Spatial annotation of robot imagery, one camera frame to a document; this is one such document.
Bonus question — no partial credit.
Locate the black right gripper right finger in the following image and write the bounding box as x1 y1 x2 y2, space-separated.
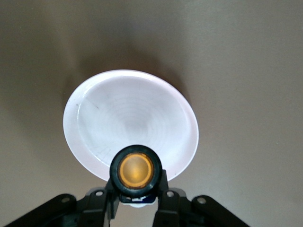
152 170 249 227

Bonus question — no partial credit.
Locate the orange push button switch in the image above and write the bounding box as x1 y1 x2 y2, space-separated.
109 144 164 209

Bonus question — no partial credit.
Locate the pink round plate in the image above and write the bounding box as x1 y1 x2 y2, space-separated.
62 69 199 184

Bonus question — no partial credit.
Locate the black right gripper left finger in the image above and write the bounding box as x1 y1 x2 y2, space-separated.
4 176 120 227

